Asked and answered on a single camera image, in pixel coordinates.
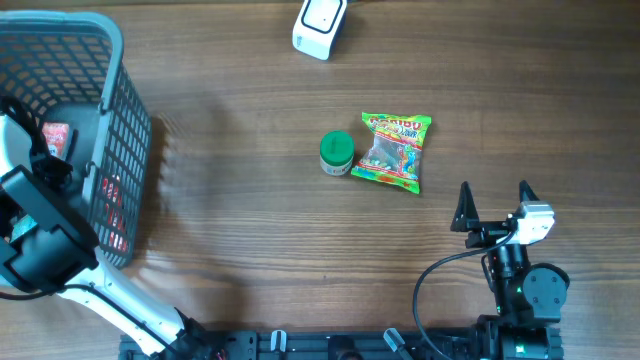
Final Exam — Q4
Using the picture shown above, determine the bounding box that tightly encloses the black cable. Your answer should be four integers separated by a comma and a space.
411, 230, 516, 360
0, 283, 174, 351

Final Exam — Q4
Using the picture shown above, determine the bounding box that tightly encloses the left black cable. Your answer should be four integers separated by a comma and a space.
0, 283, 174, 351

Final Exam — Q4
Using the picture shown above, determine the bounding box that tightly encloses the grey plastic shopping basket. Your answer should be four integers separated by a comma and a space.
1, 11, 152, 269

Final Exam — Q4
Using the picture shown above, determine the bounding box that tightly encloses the green lid jar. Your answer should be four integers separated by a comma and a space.
320, 130, 355, 176

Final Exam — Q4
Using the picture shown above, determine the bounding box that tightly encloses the white barcode scanner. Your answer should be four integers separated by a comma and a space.
292, 0, 348, 61

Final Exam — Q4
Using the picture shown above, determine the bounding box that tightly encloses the green Haribo gummy bag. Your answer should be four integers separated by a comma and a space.
351, 112, 432, 194

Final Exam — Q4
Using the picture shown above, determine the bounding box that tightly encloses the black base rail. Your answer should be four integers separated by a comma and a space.
118, 327, 565, 360

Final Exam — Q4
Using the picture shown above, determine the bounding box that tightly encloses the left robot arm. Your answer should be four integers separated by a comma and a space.
1, 96, 216, 359

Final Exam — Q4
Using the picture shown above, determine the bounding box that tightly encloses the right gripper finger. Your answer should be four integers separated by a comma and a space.
519, 180, 539, 202
450, 181, 479, 232

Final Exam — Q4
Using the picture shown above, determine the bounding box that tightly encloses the red stick packet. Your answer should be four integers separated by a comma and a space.
102, 175, 128, 252

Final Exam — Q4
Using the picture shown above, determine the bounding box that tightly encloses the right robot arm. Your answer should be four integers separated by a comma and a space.
451, 181, 570, 359

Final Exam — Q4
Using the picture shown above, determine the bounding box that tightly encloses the small red white packet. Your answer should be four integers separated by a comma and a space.
42, 122, 71, 160

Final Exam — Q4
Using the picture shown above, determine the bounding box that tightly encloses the right black cable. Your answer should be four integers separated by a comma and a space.
411, 230, 516, 360

